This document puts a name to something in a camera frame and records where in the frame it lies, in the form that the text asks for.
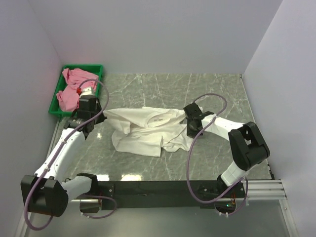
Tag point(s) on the white t-shirt with red print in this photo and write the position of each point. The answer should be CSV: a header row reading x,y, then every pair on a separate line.
x,y
146,131

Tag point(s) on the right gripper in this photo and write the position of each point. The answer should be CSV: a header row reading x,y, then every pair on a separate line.
x,y
190,133

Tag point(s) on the pink t-shirt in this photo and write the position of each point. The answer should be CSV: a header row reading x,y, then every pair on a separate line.
x,y
68,98

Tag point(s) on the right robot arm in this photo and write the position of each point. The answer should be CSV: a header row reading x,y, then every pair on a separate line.
x,y
247,144

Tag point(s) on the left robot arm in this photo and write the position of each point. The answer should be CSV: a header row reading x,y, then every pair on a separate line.
x,y
45,192

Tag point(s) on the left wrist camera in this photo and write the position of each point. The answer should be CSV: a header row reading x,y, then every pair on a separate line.
x,y
86,91

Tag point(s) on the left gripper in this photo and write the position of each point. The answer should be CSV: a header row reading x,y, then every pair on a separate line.
x,y
101,118

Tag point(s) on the aluminium rail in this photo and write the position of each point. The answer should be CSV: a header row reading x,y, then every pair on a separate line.
x,y
257,190

